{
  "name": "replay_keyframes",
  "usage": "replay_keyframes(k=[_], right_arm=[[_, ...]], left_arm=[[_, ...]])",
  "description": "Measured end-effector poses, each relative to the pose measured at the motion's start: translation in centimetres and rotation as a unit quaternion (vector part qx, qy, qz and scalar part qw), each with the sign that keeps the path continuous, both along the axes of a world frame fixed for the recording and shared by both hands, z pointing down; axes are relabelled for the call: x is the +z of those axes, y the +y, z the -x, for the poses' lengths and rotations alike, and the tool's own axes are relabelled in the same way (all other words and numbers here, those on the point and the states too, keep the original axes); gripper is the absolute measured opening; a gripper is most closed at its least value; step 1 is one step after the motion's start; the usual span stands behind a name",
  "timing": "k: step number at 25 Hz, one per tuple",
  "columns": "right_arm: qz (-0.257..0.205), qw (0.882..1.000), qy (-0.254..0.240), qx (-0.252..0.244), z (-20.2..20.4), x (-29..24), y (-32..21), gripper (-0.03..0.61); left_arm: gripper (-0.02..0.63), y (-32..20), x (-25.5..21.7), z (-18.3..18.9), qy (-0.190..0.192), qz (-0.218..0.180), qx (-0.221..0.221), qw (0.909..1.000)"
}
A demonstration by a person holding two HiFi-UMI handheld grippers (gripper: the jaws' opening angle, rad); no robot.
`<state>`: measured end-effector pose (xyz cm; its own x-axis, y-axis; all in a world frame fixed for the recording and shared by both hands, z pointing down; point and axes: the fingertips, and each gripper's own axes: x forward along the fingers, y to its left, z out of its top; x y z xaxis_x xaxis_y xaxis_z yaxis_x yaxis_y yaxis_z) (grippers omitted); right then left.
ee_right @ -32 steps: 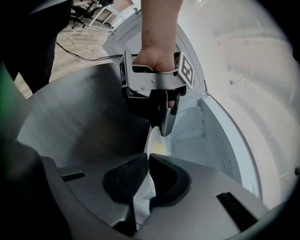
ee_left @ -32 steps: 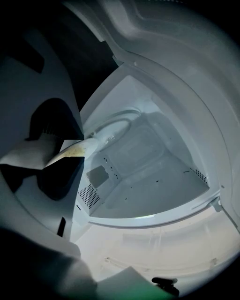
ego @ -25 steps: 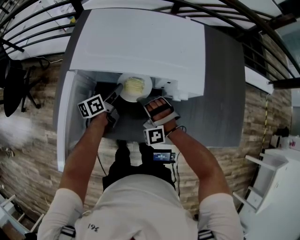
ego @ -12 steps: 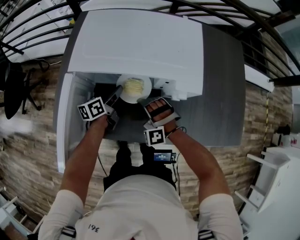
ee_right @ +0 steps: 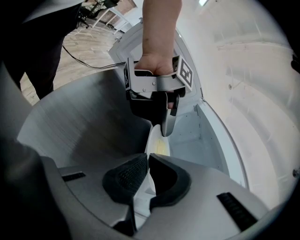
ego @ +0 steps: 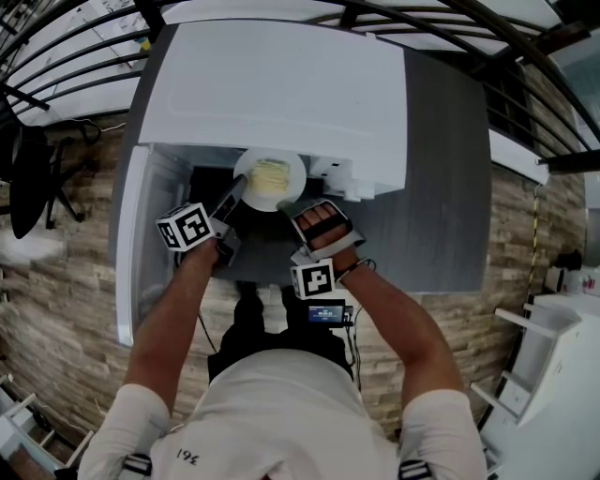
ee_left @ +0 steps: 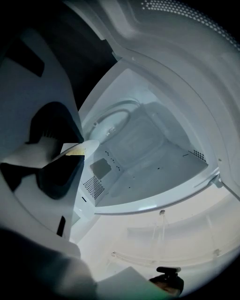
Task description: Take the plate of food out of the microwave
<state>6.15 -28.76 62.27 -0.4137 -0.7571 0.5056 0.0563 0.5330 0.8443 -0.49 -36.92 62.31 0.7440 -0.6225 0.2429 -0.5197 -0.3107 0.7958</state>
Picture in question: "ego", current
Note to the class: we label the white shelf rack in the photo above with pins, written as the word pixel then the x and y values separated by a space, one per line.
pixel 553 356

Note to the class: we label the black metal railing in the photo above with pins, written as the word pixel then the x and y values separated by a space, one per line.
pixel 539 51

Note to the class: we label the person's right hand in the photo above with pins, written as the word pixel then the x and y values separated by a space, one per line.
pixel 328 238

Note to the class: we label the person's right forearm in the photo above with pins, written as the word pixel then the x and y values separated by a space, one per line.
pixel 403 337

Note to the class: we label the black bag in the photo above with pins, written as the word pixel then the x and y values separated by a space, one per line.
pixel 569 260

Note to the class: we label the white microwave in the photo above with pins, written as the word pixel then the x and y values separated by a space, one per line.
pixel 272 84

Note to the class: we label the person's dark legs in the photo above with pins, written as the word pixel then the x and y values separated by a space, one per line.
pixel 253 328

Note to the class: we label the white plate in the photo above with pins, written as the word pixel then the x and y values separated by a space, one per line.
pixel 295 180

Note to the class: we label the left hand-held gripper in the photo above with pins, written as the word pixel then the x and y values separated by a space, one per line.
pixel 185 227

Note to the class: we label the black office chair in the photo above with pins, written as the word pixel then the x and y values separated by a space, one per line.
pixel 33 187

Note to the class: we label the black chest device with screen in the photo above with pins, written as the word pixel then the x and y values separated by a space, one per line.
pixel 324 314

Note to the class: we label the person's left forearm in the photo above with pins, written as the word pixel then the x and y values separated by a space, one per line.
pixel 169 328

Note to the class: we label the dark grey table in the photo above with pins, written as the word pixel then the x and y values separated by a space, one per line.
pixel 440 187

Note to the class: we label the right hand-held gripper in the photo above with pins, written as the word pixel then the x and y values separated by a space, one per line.
pixel 314 279

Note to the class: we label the person's white shirt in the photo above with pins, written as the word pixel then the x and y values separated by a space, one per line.
pixel 290 422

